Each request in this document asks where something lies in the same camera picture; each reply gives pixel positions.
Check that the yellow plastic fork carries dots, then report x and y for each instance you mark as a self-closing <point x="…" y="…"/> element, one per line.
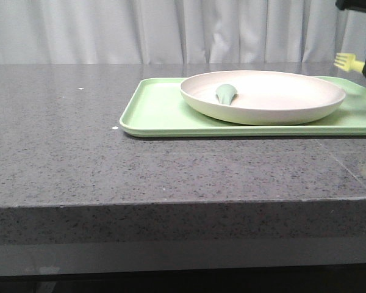
<point x="348" y="62"/>

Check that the beige round plate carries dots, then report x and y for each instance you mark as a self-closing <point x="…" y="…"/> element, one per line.
<point x="263" y="97"/>

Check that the sage green spoon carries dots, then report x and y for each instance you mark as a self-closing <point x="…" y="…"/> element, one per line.
<point x="226" y="93"/>

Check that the light green rectangular tray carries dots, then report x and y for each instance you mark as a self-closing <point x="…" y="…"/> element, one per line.
<point x="158" y="110"/>

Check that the white pleated curtain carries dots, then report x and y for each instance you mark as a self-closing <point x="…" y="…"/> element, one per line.
<point x="154" y="32"/>

